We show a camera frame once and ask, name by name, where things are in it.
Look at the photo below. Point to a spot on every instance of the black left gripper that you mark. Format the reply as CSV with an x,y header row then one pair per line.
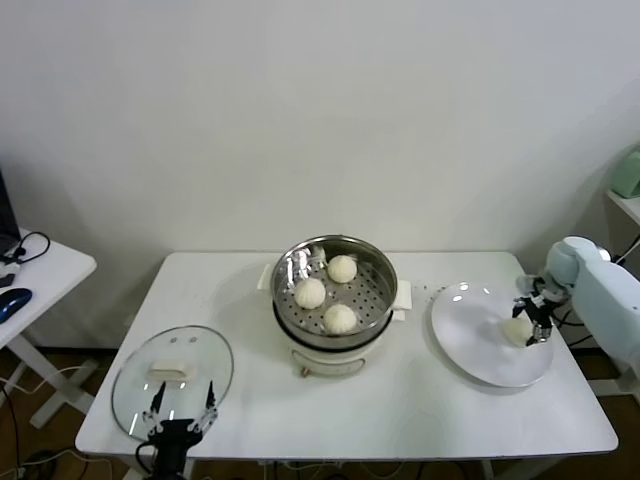
x,y
172,441

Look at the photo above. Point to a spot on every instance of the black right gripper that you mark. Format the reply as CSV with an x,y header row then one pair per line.
x,y
540,309

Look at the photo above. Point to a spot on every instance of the white steamed baozi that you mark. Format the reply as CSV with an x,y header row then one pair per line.
x,y
342,269
310,293
340,319
515,333

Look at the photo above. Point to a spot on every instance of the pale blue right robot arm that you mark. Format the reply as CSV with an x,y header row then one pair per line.
x,y
600,290

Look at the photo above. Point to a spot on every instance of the stainless steel steamer basket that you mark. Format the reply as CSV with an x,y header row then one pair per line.
x,y
287,272

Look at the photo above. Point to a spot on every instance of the glass pot lid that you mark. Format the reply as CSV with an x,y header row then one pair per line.
x,y
215,350

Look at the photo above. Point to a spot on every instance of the white round plate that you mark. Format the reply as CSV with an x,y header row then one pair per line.
x,y
465,320

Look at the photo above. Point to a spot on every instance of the white electric cooking pot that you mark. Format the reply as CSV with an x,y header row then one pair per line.
x,y
330,362

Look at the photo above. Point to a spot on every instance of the white shelf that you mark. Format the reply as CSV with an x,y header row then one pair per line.
x,y
625,202

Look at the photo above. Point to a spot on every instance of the pale green appliance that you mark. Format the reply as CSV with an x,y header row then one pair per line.
x,y
627,172

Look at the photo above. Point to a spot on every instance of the white side desk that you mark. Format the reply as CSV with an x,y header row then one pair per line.
x,y
60,265

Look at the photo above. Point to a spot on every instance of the blue computer mouse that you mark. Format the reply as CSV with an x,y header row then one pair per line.
x,y
15,300

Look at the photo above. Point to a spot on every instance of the black laptop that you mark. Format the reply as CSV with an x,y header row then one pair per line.
x,y
7,210

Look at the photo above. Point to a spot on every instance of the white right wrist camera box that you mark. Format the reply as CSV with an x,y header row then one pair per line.
x,y
529,282

